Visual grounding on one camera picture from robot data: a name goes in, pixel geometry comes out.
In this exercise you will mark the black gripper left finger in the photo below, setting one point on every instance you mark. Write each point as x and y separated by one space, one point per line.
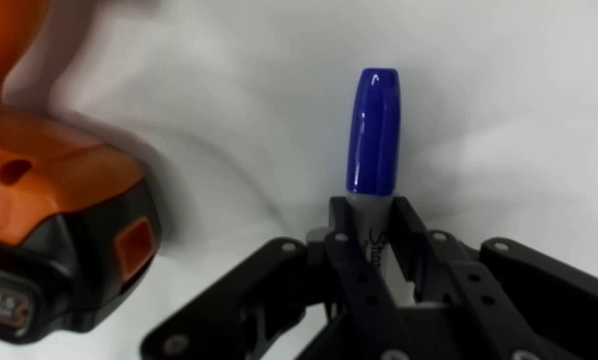
351 266

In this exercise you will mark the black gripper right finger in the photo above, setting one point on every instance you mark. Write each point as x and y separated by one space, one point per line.
445 266

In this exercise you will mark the blue capped grey marker pen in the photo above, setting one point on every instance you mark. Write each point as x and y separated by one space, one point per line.
372 133

